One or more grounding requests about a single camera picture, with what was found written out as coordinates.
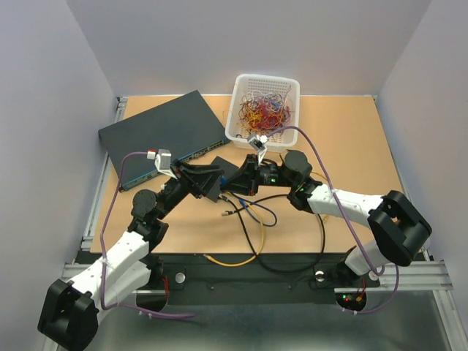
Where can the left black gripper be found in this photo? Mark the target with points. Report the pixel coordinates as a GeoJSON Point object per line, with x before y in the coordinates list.
{"type": "Point", "coordinates": [199, 184]}

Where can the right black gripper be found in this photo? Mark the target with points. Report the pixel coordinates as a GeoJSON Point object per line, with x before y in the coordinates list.
{"type": "Point", "coordinates": [246, 180]}

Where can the small black network switch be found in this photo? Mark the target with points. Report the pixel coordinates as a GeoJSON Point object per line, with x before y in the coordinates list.
{"type": "Point", "coordinates": [228, 170]}

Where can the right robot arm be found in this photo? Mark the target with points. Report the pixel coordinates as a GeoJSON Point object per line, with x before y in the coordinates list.
{"type": "Point", "coordinates": [399, 229]}

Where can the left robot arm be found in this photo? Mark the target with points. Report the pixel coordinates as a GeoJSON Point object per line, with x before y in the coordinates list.
{"type": "Point", "coordinates": [73, 309]}

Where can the white plastic basket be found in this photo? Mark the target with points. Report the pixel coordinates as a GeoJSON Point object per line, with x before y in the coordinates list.
{"type": "Point", "coordinates": [261, 104]}

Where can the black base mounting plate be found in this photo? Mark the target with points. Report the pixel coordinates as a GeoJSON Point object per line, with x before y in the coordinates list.
{"type": "Point", "coordinates": [193, 280]}

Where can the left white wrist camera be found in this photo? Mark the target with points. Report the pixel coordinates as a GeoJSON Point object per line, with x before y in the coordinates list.
{"type": "Point", "coordinates": [162, 161]}

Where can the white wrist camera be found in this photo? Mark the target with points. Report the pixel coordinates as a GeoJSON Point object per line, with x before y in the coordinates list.
{"type": "Point", "coordinates": [162, 161]}
{"type": "Point", "coordinates": [258, 143]}

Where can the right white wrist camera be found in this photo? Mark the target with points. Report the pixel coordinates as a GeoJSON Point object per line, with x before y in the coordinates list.
{"type": "Point", "coordinates": [258, 143]}

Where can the large dark network switch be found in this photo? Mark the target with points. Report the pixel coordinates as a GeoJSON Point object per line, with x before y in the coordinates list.
{"type": "Point", "coordinates": [185, 126]}

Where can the aluminium frame rail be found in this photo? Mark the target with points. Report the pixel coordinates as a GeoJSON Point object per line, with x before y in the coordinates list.
{"type": "Point", "coordinates": [419, 276]}

